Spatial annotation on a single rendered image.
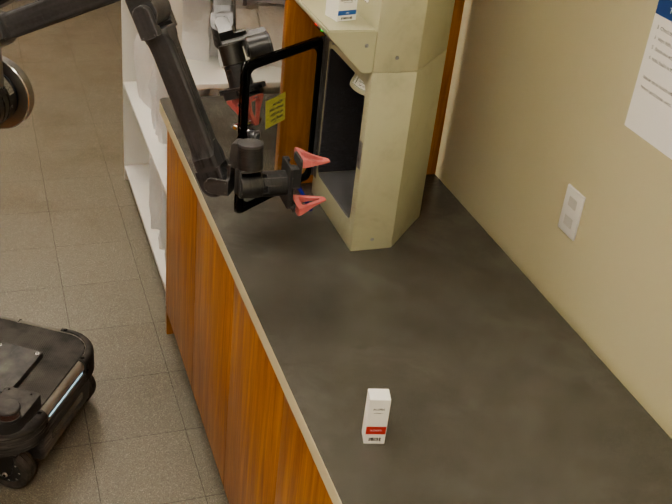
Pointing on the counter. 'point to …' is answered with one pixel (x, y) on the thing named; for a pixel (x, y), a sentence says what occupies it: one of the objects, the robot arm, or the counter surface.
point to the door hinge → (320, 100)
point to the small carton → (341, 9)
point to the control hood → (346, 34)
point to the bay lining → (340, 118)
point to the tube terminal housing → (393, 120)
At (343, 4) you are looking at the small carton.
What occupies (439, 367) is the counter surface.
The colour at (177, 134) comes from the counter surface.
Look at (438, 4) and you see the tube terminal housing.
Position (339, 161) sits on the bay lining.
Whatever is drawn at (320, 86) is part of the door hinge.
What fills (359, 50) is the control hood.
